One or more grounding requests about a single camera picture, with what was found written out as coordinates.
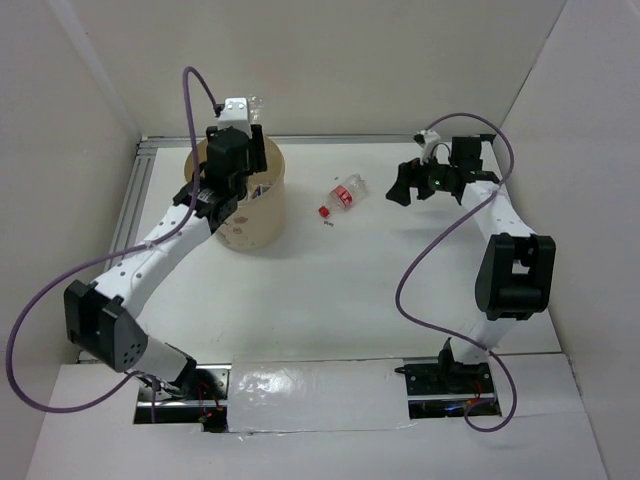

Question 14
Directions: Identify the white tape sheet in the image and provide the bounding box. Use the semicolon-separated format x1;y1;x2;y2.
227;359;411;434

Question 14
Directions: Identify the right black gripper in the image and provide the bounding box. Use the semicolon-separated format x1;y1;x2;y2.
386;148;458;206

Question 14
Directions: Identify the aluminium frame rail left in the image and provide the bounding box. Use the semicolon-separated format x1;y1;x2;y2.
109;140;157;253

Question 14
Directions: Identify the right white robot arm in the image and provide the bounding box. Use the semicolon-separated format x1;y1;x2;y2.
386;130;556;392

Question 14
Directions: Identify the aluminium frame rail back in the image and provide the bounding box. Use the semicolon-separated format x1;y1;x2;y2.
140;132;496;147

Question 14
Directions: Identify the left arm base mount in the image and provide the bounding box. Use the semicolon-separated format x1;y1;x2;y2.
133;364;231;433

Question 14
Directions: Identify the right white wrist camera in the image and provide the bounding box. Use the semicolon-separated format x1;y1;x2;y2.
413;129;441;163

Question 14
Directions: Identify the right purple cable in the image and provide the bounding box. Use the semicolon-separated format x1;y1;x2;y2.
396;112;516;432

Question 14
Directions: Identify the aluminium frame rail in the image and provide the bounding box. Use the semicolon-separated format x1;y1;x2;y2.
109;140;157;253
140;132;496;147

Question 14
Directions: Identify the small red label bottle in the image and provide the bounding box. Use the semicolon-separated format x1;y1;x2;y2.
318;174;368;219

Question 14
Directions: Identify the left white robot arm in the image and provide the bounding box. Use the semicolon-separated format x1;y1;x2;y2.
64;124;267;399

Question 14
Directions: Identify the tan round paper bin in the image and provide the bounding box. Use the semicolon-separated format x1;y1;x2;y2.
215;136;286;252

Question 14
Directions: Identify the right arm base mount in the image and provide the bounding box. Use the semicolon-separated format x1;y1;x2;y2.
394;361;501;420

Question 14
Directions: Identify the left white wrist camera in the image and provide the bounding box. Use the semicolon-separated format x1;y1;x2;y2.
217;97;252;138

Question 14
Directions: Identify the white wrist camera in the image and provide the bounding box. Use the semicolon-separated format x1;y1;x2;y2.
217;97;252;138
413;129;441;163

